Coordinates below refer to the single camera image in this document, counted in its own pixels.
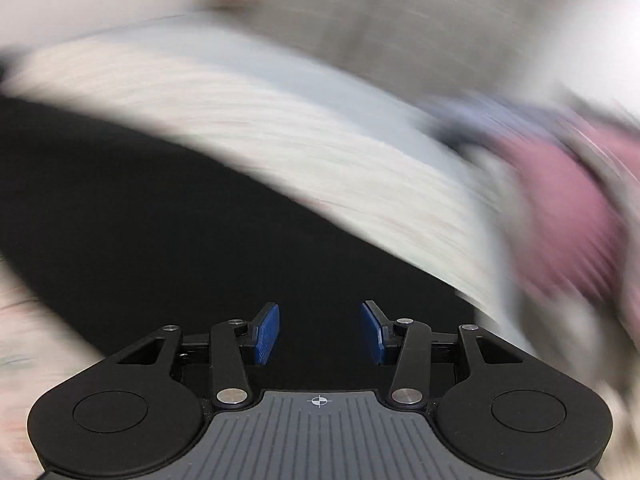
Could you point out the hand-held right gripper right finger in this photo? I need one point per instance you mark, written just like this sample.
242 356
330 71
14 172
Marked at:
374 332

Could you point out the blue-grey blanket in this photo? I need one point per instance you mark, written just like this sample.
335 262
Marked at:
480 117

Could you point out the grey star curtain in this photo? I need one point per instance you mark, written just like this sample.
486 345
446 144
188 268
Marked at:
400 10

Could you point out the pink pillow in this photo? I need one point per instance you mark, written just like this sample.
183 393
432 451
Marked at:
565 200

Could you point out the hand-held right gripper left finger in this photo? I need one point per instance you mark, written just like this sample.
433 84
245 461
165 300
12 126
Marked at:
265 332

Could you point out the black pants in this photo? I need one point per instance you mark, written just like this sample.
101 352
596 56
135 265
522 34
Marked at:
150 235

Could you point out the floral bed sheet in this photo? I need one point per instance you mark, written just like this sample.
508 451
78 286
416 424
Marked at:
310 145

